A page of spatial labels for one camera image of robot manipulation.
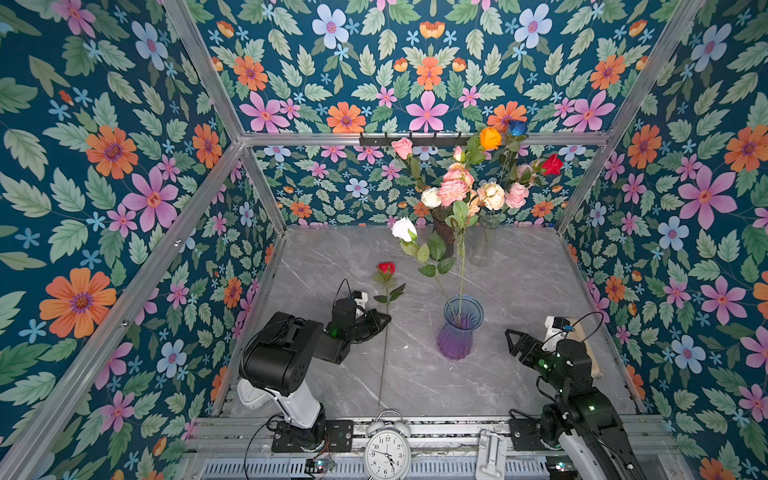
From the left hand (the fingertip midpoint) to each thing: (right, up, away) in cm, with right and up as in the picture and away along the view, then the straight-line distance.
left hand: (395, 311), depth 90 cm
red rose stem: (-3, +12, +12) cm, 17 cm away
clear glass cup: (+29, +22, +12) cm, 39 cm away
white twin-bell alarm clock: (-1, -28, -21) cm, 35 cm away
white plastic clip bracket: (+24, -30, -21) cm, 44 cm away
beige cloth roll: (+55, -6, -3) cm, 55 cm away
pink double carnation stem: (+35, +35, -6) cm, 50 cm away
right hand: (+33, -5, -10) cm, 35 cm away
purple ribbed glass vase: (+18, +1, -12) cm, 22 cm away
